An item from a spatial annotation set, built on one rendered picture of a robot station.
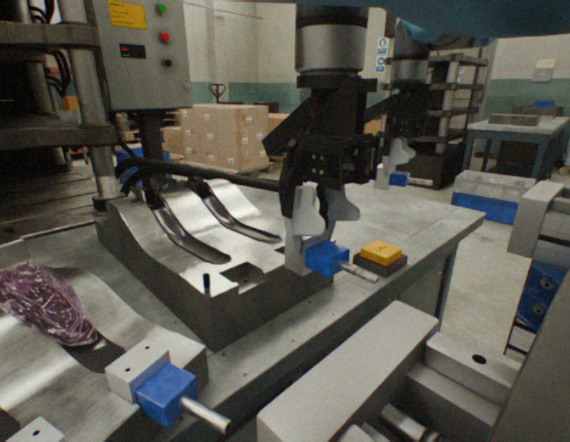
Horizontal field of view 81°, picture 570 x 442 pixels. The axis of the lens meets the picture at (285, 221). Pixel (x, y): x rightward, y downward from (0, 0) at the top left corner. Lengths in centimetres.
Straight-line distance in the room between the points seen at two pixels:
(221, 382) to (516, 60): 668
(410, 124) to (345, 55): 48
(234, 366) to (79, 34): 89
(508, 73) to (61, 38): 643
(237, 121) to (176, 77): 307
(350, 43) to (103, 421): 42
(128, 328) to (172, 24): 108
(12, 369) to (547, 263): 68
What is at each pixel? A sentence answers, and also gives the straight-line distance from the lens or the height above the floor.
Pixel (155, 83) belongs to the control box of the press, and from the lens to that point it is 131.
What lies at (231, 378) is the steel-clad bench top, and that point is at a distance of 47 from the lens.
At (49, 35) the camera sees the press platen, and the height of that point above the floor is 126.
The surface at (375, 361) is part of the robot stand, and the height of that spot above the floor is 99.
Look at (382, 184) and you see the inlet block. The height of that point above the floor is 92.
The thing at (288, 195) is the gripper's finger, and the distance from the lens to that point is 40.
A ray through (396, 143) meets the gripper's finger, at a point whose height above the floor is 102.
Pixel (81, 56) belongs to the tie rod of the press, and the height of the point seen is 122.
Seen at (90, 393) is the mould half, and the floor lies 85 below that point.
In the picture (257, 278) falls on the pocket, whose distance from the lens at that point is 52.
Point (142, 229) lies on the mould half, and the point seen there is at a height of 90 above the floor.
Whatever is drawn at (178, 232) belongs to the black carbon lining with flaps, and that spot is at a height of 89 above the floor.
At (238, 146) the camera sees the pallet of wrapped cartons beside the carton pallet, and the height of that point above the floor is 46.
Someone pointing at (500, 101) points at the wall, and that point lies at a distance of 688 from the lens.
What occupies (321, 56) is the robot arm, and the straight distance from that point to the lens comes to 37.
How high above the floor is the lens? 114
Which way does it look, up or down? 21 degrees down
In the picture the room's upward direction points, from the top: straight up
